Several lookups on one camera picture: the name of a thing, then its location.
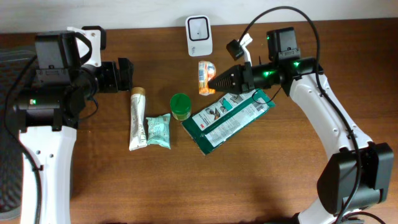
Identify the orange snack packet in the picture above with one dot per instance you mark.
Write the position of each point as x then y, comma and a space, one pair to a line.
206, 72

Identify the green lid jar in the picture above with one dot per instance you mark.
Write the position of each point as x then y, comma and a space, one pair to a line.
181, 106

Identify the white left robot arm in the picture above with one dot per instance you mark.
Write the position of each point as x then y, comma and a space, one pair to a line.
65, 72

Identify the grey plastic basket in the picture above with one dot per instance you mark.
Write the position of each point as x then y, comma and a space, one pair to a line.
13, 60

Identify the green 3M wipes package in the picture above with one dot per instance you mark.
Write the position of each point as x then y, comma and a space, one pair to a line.
217, 123

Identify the mint green tissue pack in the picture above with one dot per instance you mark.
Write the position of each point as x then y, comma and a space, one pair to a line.
158, 131

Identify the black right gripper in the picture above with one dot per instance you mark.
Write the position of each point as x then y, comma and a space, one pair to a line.
246, 77

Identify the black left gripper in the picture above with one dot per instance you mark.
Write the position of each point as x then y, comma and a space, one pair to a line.
114, 83

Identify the white barcode scanner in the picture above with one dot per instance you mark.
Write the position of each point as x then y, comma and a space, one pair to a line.
199, 36

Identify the white tube brown cap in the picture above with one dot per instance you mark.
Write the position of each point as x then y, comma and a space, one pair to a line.
138, 137

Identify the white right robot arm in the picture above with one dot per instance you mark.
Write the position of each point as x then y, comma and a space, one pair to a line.
358, 172

